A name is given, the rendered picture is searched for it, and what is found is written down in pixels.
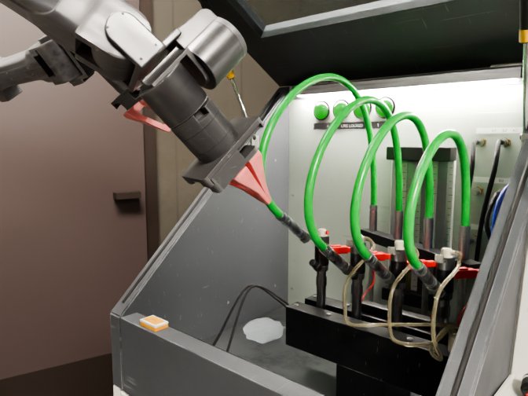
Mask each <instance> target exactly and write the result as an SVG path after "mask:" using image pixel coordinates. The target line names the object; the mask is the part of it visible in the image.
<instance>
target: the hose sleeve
mask: <svg viewBox="0 0 528 396"><path fill-rule="evenodd" d="M282 212H283V211H282ZM275 218H276V219H277V220H278V221H279V222H280V223H281V224H282V225H284V226H285V227H286V228H288V229H289V230H290V231H291V232H292V233H293V234H294V235H295V236H297V237H298V238H299V239H302V238H303V237H304V236H305V235H306V231H305V230H304V229H303V228H302V227H301V226H300V225H298V224H297V223H296V222H295V221H294V220H292V219H291V218H290V216H288V215H287V214H286V213H285V212H283V214H282V216H281V217H280V218H277V217H276V216H275Z"/></svg>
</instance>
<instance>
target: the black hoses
mask: <svg viewBox="0 0 528 396"><path fill-rule="evenodd" d="M478 144H479V141H478V140H474V141H473V142H472V143H471V160H470V182H471V183H472V179H473V175H474V170H475V148H476V145H478ZM502 144H504V141H502V140H498V141H497V143H496V146H495V152H494V159H493V168H492V171H491V175H490V178H489V184H488V187H487V190H486V195H485V199H484V201H483V205H482V211H481V215H480V219H479V224H478V234H477V240H476V247H475V261H477V262H479V255H480V247H481V241H482V231H483V226H484V227H485V231H486V235H487V238H488V240H490V236H491V232H490V224H489V222H490V215H491V212H492V210H493V206H494V204H495V202H496V200H497V197H498V196H499V194H500V192H495V193H494V194H493V196H492V198H491V201H490V202H489V200H490V195H491V192H492V188H493V183H494V180H495V177H496V173H497V167H498V163H499V156H500V149H501V145H502ZM488 204H489V206H488Z"/></svg>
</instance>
